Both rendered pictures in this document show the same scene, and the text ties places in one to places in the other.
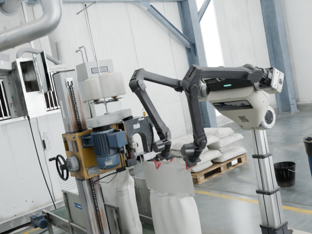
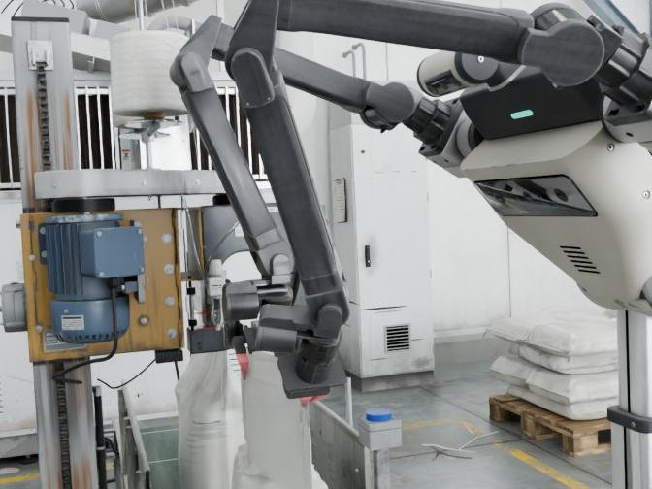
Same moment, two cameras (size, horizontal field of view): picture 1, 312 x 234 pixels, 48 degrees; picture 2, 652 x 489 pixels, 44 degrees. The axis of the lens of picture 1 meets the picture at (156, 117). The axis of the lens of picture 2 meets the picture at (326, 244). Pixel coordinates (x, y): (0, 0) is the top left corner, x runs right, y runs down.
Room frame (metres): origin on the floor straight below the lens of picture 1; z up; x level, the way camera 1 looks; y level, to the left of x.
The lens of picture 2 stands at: (0.94, -0.62, 1.33)
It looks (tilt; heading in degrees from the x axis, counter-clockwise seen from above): 3 degrees down; 20
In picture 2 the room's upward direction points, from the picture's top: 3 degrees counter-clockwise
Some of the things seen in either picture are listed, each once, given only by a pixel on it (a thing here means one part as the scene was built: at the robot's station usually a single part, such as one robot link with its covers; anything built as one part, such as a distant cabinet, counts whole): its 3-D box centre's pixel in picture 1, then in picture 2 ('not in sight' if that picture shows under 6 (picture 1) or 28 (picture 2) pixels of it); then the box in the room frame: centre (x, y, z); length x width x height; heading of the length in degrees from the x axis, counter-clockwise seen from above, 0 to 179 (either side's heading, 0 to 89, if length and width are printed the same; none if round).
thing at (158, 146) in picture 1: (161, 141); (255, 286); (2.28, -0.01, 1.19); 0.11 x 0.09 x 0.12; 128
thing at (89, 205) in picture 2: (101, 127); (83, 207); (2.28, 0.36, 1.35); 0.12 x 0.12 x 0.04
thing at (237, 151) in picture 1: (225, 154); not in sight; (5.78, -1.02, 0.20); 0.67 x 0.43 x 0.15; 127
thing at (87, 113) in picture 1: (87, 109); (340, 201); (6.40, 1.20, 1.34); 0.24 x 0.04 x 0.32; 37
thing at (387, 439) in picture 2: not in sight; (379, 431); (2.67, -0.12, 0.81); 0.08 x 0.08 x 0.06; 37
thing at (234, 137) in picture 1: (222, 140); not in sight; (5.79, -1.00, 0.44); 0.68 x 0.44 x 0.15; 127
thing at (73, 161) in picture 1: (72, 164); (14, 307); (2.36, 0.62, 1.14); 0.11 x 0.06 x 0.11; 37
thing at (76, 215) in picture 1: (90, 219); (137, 483); (2.92, 0.71, 0.54); 1.05 x 0.02 x 0.41; 37
